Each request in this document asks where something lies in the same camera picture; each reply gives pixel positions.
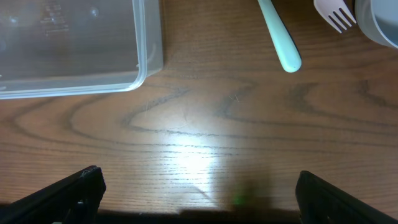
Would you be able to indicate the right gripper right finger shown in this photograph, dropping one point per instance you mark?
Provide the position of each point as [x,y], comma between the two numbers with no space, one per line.
[320,202]

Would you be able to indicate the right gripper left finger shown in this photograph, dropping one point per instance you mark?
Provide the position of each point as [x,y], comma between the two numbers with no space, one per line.
[74,199]

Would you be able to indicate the clear plastic container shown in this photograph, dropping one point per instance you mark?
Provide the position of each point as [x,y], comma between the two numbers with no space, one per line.
[78,47]

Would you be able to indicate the mint green plastic spoon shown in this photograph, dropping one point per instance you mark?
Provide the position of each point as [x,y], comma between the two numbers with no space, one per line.
[285,48]

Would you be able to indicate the grey plastic bowl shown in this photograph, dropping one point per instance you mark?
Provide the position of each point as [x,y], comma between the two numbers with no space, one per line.
[377,19]

